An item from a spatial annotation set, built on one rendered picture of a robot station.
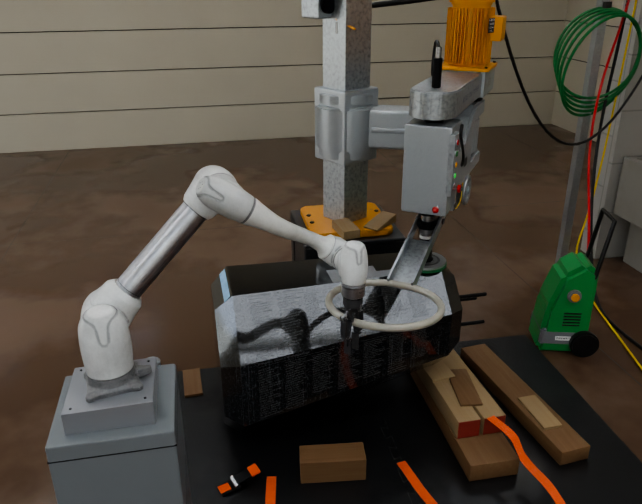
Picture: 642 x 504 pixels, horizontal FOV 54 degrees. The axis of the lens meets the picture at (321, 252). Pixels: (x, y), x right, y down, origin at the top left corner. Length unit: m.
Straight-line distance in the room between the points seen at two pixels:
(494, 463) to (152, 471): 1.58
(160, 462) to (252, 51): 7.20
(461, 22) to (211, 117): 5.92
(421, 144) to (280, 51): 6.15
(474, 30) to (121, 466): 2.59
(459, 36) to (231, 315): 1.82
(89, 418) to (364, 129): 2.16
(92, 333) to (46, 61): 7.09
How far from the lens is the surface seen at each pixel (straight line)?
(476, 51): 3.49
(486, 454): 3.16
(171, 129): 9.01
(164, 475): 2.28
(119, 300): 2.30
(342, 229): 3.54
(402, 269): 2.92
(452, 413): 3.20
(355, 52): 3.56
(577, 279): 3.97
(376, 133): 3.60
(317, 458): 3.01
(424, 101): 2.85
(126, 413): 2.19
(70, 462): 2.26
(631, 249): 5.56
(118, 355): 2.17
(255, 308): 2.90
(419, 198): 2.99
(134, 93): 8.94
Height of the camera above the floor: 2.15
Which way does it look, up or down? 24 degrees down
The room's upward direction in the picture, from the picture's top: straight up
